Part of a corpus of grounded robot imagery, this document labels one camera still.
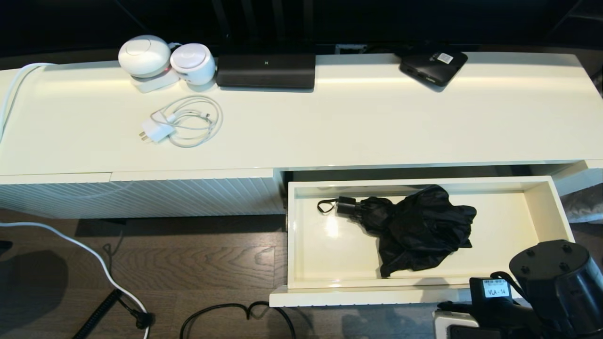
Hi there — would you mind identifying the black set-top box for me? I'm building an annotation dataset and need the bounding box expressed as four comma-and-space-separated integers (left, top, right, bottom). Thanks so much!
399, 51, 468, 87

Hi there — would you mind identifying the white ribbed drawer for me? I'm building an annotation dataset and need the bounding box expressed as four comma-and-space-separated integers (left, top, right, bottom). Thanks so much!
269, 175, 575, 307

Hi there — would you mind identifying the white flat device base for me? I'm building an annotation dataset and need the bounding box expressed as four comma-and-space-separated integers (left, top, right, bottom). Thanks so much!
131, 71, 180, 93

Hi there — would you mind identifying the white coiled charging cable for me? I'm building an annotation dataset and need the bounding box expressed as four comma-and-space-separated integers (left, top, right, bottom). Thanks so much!
151, 96, 223, 148

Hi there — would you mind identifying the grey fabric cushion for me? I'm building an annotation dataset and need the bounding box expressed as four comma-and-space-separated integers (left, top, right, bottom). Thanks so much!
561, 181, 603, 224

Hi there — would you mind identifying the black cable loop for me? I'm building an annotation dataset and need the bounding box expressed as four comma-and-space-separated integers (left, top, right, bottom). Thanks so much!
180, 301, 296, 339

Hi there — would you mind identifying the white ribbed cabinet front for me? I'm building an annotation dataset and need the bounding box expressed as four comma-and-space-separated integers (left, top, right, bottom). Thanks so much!
0, 172, 114, 219
112, 168, 285, 217

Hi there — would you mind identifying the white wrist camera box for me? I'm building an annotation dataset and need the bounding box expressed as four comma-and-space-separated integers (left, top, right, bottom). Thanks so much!
432, 310, 500, 339

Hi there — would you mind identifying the black folding umbrella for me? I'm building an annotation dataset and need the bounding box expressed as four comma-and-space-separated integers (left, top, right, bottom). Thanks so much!
317, 185, 477, 278

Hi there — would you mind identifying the small white round device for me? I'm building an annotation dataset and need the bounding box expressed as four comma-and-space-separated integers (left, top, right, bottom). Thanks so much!
170, 43, 217, 86

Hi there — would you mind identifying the black router box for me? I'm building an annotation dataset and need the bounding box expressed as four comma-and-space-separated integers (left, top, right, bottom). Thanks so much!
216, 53, 316, 90

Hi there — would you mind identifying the large white round device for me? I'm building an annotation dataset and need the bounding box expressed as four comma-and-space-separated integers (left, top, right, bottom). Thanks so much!
118, 35, 171, 79

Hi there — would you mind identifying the white charger plug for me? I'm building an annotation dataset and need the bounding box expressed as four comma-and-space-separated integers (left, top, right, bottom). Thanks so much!
139, 118, 177, 143

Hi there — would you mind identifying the thick white cable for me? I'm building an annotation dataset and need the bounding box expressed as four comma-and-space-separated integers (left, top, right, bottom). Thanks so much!
0, 62, 58, 144
0, 220, 151, 339

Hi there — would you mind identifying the black coiled cable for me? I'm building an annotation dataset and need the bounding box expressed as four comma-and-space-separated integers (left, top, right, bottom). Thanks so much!
72, 288, 156, 339

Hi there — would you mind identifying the white ribbed TV cabinet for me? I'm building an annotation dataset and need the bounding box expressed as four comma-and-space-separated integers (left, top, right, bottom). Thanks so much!
0, 51, 603, 219

